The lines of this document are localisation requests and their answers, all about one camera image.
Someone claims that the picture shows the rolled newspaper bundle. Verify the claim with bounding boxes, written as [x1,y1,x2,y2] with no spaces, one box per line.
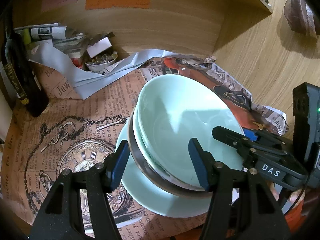
[14,22,87,55]

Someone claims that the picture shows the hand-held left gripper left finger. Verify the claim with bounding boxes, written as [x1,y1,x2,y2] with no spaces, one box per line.
[29,139,130,240]

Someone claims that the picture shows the wooden shelf unit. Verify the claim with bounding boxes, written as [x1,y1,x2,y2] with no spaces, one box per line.
[10,0,273,55]

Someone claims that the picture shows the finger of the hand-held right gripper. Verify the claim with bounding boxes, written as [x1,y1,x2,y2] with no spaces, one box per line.
[242,129,293,152]
[211,126,287,160]

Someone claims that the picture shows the person's right hand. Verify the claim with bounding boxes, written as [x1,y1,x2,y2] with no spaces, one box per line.
[269,181,305,204]

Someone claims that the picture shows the small cardboard box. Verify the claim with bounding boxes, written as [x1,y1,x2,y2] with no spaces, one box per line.
[86,36,113,58]

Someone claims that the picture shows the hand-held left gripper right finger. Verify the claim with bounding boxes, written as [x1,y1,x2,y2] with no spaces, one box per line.
[188,137,292,240]

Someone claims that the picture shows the pale green bowl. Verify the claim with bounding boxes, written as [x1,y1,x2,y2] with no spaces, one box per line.
[136,74,245,188]

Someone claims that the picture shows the small bowl of trinkets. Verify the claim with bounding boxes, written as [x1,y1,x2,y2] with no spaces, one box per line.
[84,51,118,72]

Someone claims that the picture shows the dark brown plate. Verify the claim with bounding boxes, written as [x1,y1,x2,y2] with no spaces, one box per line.
[127,112,214,198]

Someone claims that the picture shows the orange sticky note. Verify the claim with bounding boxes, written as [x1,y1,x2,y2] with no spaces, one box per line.
[85,0,152,10]

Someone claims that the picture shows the striped mauve curtain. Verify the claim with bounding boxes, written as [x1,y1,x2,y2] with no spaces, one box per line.
[284,0,318,37]

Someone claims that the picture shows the pale blue paper sheets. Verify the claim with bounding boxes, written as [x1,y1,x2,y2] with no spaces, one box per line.
[27,41,180,100]

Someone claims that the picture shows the dark wine bottle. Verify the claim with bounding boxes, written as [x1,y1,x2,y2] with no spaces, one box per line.
[1,2,50,117]

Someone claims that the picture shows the pale green plate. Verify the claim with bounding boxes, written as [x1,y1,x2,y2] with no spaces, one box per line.
[115,124,213,218]

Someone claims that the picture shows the orange garment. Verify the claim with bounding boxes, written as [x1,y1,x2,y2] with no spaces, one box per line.
[285,200,310,230]

